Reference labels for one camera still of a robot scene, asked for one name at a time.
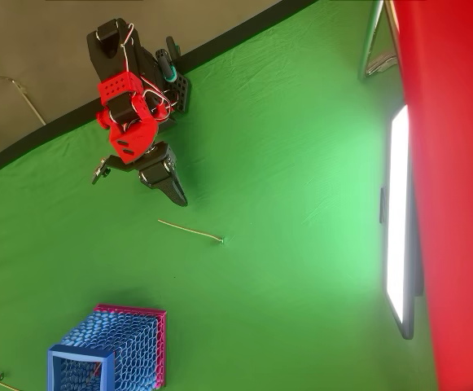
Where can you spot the black wrist mount bracket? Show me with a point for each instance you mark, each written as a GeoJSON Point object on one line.
{"type": "Point", "coordinates": [112, 162]}

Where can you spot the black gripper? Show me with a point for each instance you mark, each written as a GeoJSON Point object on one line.
{"type": "Point", "coordinates": [157, 168]}

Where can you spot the chrome tube stand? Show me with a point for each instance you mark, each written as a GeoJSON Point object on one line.
{"type": "Point", "coordinates": [369, 40]}

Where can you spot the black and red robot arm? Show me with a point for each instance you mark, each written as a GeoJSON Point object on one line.
{"type": "Point", "coordinates": [128, 134]}

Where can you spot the green table cloth black edge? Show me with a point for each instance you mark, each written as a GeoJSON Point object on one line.
{"type": "Point", "coordinates": [260, 203]}

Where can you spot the large red blurred post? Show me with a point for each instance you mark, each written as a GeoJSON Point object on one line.
{"type": "Point", "coordinates": [456, 203]}

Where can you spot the thin white stick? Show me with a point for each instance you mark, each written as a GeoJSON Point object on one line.
{"type": "Point", "coordinates": [191, 231]}

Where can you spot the blue and pink lattice basket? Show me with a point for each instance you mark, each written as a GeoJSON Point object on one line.
{"type": "Point", "coordinates": [130, 342]}

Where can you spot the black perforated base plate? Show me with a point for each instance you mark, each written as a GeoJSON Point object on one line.
{"type": "Point", "coordinates": [180, 91]}

